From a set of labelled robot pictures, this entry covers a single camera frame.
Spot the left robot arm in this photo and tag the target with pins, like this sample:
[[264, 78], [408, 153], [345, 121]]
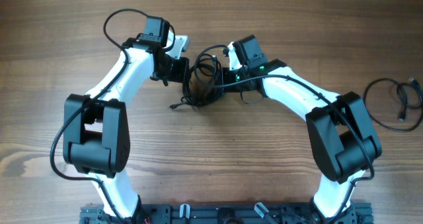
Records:
[[96, 136]]

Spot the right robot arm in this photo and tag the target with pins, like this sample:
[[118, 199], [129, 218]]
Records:
[[344, 142]]

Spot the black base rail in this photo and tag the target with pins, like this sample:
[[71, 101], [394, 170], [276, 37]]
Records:
[[228, 214]]

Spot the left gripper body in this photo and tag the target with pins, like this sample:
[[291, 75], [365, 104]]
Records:
[[174, 70]]

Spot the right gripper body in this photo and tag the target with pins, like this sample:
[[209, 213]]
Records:
[[225, 79]]

